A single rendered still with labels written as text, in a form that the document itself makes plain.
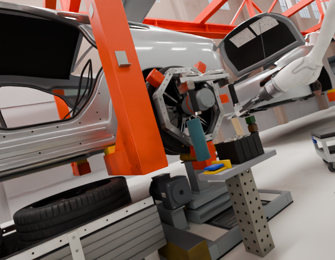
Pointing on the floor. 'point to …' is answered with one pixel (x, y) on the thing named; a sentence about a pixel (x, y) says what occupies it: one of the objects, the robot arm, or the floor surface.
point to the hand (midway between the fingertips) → (240, 111)
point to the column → (250, 213)
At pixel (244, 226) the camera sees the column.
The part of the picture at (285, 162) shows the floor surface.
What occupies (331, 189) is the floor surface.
